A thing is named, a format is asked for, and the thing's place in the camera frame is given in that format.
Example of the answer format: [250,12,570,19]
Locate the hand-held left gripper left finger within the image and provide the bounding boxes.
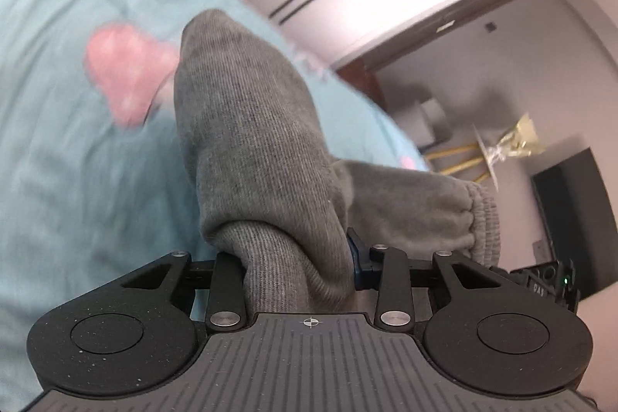
[120,250,250,336]

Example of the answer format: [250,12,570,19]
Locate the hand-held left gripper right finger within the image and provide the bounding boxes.
[345,227,509,334]

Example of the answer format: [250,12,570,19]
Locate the grey pants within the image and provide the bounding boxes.
[171,8,504,314]

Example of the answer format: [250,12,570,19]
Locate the person's right forearm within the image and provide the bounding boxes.
[576,291,618,412]

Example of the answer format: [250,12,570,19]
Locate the round white table yellow legs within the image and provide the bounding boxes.
[425,122,504,192]

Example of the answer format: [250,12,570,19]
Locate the clear gold plastic wrap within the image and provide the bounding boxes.
[483,112,547,166]

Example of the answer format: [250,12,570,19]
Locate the small white cylinder container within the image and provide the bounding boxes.
[419,97,450,139]

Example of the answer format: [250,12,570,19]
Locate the light blue printed bed sheet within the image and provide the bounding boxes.
[0,0,431,398]

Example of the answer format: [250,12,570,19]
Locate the black wall television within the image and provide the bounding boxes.
[530,146,612,303]

